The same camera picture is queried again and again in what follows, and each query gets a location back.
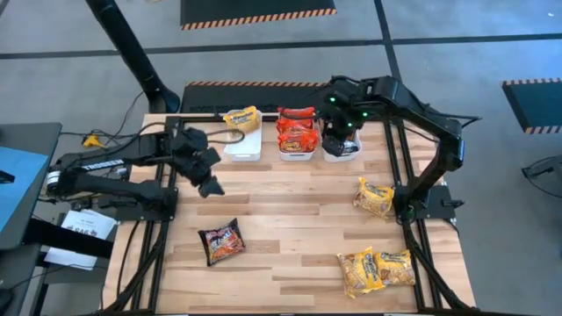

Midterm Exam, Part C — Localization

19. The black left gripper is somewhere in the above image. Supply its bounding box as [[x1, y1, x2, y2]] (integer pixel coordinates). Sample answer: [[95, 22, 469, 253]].
[[169, 126, 227, 200]]

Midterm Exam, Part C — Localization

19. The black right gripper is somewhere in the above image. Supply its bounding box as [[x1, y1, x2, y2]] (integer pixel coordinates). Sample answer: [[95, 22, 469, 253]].
[[318, 84, 373, 158]]

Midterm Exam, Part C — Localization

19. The yellow Maruchan ramen pack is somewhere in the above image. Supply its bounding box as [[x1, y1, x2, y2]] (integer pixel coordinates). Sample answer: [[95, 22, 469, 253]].
[[335, 246, 385, 299], [373, 248, 416, 288], [222, 105, 261, 133], [352, 176, 396, 219]]

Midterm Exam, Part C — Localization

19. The white plastic bin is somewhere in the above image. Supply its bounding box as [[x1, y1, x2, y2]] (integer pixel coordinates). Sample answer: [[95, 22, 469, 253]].
[[221, 109, 263, 162], [277, 109, 318, 162], [321, 126, 364, 163]]

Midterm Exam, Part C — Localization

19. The black hazard-striped floor mat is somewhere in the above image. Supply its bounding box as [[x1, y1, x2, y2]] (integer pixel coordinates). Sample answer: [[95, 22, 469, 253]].
[[179, 0, 338, 32], [180, 81, 335, 114], [501, 77, 562, 135]]

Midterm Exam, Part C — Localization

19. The white printed paper sheet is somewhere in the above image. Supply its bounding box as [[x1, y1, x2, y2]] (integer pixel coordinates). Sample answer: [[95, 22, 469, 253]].
[[60, 208, 118, 241]]

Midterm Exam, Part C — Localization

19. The black desk base bar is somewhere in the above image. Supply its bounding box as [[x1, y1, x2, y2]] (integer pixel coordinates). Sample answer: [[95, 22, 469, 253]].
[[24, 218, 114, 259]]

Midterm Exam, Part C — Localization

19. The black round pole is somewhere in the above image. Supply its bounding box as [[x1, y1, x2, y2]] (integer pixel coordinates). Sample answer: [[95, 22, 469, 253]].
[[84, 0, 182, 114]]

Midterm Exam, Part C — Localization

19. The grey desk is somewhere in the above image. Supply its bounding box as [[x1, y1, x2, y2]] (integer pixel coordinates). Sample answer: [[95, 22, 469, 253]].
[[0, 122, 62, 251]]

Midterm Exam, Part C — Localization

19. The blue desk pad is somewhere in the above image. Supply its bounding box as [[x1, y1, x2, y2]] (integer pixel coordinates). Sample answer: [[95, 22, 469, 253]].
[[0, 146, 49, 233]]

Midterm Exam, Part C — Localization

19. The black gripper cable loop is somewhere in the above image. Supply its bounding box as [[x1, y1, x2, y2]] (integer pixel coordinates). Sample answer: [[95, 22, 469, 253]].
[[204, 127, 246, 146]]

